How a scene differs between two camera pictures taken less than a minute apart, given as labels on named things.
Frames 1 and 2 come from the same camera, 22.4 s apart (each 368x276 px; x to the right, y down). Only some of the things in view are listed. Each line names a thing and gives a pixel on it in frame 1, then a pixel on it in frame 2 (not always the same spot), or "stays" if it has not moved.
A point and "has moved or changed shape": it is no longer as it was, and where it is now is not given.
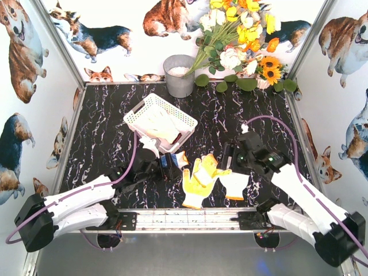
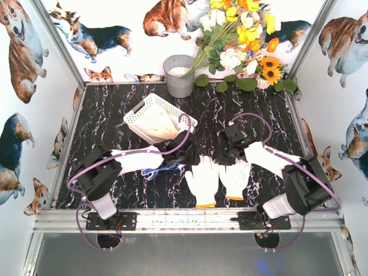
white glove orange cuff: x=234 y=184 stays
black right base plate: x=253 y=220 stays
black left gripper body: x=167 y=167 to x=194 y=148
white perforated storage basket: x=167 y=125 stays
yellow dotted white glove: x=196 y=186 has moved or changed shape
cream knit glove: x=159 y=123 stays
